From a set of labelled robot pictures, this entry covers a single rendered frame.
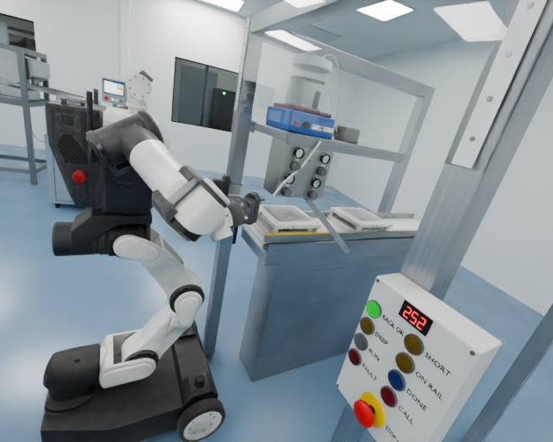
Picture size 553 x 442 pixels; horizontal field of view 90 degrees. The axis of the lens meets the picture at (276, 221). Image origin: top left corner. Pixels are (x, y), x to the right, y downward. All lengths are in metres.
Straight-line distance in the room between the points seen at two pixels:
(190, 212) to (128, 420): 1.02
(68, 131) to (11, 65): 3.54
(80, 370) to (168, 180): 0.98
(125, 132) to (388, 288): 0.64
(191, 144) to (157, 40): 1.80
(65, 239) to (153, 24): 5.33
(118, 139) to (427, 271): 0.70
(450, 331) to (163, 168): 0.57
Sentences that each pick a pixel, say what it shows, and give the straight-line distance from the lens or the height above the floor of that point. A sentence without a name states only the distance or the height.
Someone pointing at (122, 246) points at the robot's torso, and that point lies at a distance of 1.06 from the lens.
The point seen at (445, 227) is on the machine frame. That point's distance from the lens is 0.50.
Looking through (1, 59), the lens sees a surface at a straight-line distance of 4.50.
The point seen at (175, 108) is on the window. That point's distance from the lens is 6.15.
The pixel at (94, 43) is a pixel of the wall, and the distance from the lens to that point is 6.23.
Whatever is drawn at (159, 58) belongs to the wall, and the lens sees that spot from 6.08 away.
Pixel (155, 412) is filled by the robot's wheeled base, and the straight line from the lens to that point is 1.45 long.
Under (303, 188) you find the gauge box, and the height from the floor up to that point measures 1.13.
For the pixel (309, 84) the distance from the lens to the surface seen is 0.81.
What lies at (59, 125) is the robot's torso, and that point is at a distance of 0.95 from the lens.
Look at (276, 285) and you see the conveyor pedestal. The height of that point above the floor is 0.63.
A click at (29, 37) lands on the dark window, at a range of 6.58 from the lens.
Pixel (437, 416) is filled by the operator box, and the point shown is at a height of 1.04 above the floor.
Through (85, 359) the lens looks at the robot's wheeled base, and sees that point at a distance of 1.43.
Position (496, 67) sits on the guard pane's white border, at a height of 1.48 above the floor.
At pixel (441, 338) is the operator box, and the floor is 1.14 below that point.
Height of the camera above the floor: 1.37
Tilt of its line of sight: 20 degrees down
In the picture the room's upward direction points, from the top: 12 degrees clockwise
